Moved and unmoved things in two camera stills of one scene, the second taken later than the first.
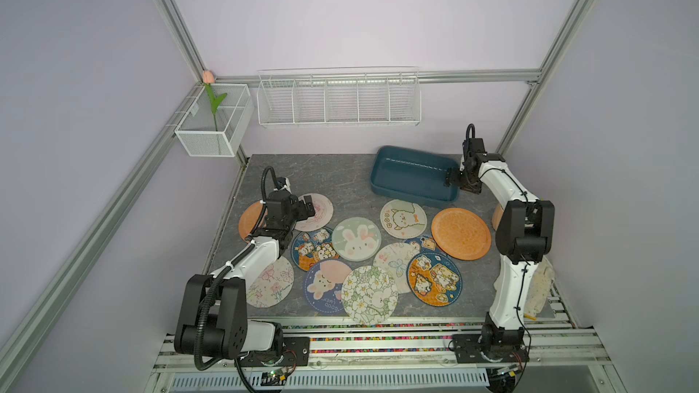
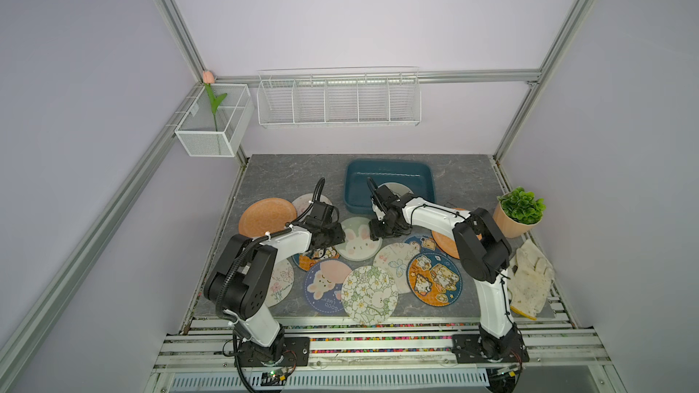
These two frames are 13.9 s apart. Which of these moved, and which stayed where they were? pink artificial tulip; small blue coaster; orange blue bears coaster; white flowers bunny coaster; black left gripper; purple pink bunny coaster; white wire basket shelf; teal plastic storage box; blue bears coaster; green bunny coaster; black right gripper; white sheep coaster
Moved: black right gripper; white sheep coaster; black left gripper; teal plastic storage box
Stayed: purple pink bunny coaster; white wire basket shelf; orange blue bears coaster; small blue coaster; pink artificial tulip; blue bears coaster; white flowers bunny coaster; green bunny coaster
